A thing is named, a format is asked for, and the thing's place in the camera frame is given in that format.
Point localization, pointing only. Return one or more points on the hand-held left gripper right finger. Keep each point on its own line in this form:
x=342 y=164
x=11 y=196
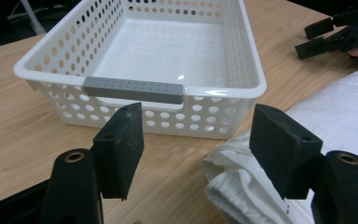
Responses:
x=282 y=149

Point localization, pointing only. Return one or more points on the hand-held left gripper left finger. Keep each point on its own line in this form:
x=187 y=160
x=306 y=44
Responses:
x=119 y=155

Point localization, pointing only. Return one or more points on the white cloth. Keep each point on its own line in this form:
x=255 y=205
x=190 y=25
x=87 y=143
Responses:
x=338 y=109

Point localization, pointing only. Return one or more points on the white perforated plastic basket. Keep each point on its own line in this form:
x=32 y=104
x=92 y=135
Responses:
x=155 y=56

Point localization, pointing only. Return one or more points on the white metal desk frame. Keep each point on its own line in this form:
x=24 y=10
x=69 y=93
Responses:
x=32 y=15

